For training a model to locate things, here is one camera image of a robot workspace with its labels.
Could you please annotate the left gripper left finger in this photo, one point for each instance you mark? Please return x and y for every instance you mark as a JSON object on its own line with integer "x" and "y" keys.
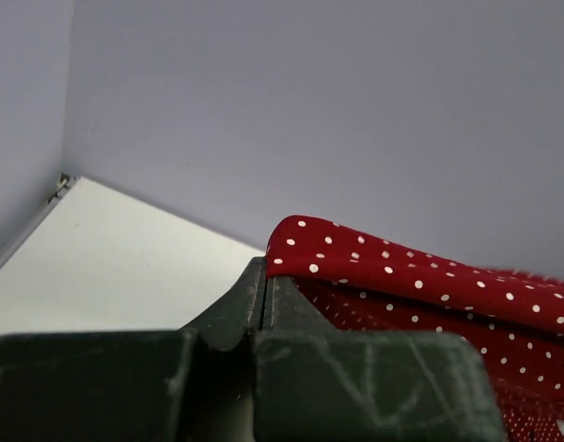
{"x": 188, "y": 384}

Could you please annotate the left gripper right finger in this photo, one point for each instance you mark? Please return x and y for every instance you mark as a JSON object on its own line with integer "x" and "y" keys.
{"x": 314, "y": 382}

